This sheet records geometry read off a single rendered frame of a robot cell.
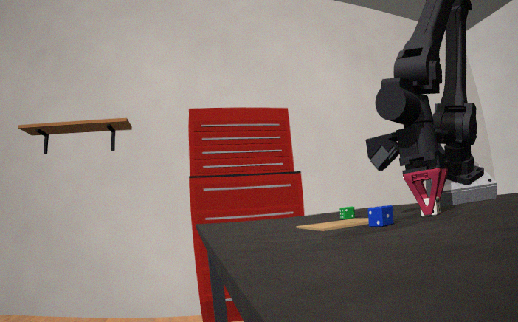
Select green dice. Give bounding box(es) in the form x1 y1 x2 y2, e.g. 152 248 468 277
339 206 355 220

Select tan flat mat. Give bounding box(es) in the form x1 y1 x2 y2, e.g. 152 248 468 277
297 218 369 231

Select blue dice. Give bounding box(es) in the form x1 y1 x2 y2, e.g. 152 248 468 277
368 205 393 227

